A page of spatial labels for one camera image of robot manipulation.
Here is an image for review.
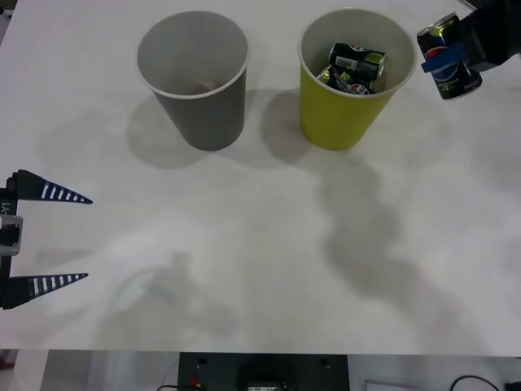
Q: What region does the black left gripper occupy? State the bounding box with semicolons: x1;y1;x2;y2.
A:
0;169;94;310

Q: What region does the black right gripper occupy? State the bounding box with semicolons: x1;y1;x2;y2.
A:
420;0;521;75

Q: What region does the black drink can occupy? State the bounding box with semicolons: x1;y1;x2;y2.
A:
316;64;378;96
328;42;387;81
416;11;484;102

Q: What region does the yellow-green plastic bin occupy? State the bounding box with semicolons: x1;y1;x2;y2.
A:
297;8;419;152

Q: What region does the grey plastic bin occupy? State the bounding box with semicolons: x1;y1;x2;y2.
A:
136;11;250;152

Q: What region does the black robot torso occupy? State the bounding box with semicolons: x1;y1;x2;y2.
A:
177;352;349;391

